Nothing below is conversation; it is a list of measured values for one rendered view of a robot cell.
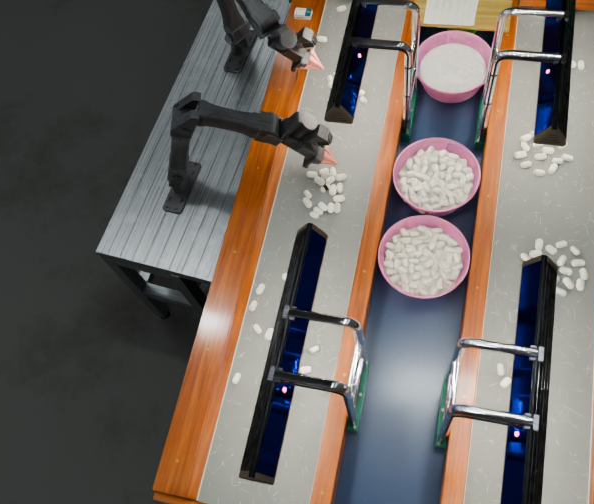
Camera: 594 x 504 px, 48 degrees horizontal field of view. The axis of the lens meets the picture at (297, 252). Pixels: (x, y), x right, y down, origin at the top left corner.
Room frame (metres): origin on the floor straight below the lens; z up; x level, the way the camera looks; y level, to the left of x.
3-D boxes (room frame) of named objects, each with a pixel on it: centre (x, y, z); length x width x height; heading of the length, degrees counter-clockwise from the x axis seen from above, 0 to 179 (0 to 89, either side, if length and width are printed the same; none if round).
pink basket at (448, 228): (0.75, -0.35, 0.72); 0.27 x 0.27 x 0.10
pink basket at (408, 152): (1.00, -0.48, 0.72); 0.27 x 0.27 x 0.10
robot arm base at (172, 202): (1.29, 0.31, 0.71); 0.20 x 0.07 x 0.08; 147
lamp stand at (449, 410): (0.28, -0.33, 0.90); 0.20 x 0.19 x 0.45; 152
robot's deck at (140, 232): (1.40, -0.06, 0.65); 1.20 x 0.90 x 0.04; 147
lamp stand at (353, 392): (0.47, 0.02, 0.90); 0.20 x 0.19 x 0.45; 152
